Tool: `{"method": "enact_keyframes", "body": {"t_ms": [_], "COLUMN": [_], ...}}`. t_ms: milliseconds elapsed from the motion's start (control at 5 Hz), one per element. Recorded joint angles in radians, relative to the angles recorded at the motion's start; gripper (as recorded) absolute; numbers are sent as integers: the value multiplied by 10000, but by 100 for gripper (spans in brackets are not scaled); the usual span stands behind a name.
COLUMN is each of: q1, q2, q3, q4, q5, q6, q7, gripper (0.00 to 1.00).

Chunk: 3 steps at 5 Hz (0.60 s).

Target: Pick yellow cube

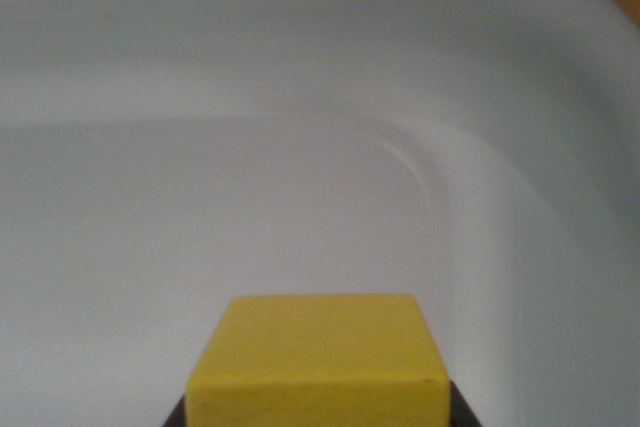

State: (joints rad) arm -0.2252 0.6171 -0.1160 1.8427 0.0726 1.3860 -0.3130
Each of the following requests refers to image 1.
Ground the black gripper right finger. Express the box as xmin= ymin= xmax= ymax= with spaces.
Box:
xmin=448 ymin=379 xmax=485 ymax=427

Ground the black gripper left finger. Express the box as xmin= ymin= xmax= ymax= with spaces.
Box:
xmin=160 ymin=394 xmax=188 ymax=427

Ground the yellow wooden cube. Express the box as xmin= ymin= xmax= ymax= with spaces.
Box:
xmin=185 ymin=293 xmax=451 ymax=427

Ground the white plastic bin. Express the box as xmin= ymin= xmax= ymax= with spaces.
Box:
xmin=0 ymin=0 xmax=640 ymax=427

